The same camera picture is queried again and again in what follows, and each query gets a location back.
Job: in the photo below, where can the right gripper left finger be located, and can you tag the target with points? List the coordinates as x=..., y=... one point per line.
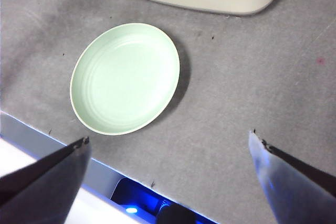
x=47, y=190

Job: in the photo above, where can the black device with blue light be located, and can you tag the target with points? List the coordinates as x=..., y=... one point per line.
x=123, y=195

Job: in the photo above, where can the pale green round plate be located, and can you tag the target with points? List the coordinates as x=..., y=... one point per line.
x=123, y=79

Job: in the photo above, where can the black round knob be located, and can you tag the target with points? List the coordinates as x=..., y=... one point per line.
x=177, y=216

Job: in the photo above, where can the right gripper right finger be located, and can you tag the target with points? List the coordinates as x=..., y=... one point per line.
x=296, y=187

